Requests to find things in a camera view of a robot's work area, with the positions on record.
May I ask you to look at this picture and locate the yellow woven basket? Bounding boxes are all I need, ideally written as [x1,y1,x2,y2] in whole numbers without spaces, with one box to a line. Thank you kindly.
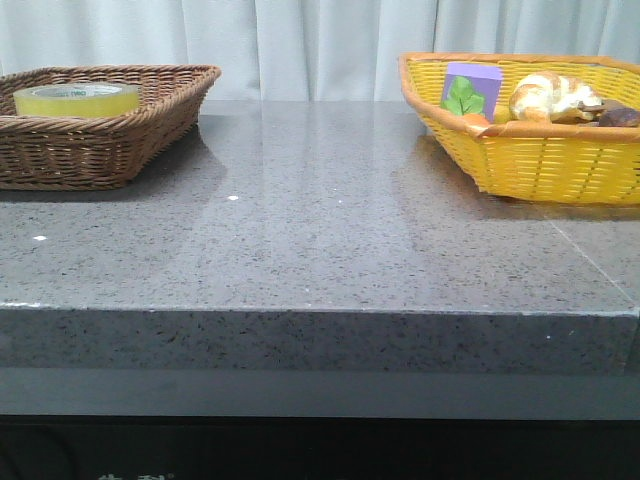
[399,52,639,205]

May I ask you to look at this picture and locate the white curtain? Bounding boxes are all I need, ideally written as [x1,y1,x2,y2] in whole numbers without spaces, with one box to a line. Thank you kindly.
[1,0,639,101]

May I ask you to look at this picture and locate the purple foam cube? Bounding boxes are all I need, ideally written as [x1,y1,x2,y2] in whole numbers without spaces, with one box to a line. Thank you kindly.
[443,62,503,121]

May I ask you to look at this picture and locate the yellow tape roll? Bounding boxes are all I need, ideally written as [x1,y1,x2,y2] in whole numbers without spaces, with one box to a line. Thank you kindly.
[13,82,140,118]

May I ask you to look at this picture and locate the orange toy carrot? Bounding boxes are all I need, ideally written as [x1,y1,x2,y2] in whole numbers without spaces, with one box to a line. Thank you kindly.
[440,75,490,124]

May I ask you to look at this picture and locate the dark brown toy food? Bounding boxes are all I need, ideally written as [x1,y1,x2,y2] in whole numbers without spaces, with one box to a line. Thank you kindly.
[579,99,639,128]

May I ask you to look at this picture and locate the toy croissant bread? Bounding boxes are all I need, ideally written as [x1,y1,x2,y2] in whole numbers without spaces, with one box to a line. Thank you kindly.
[509,71,604,123]

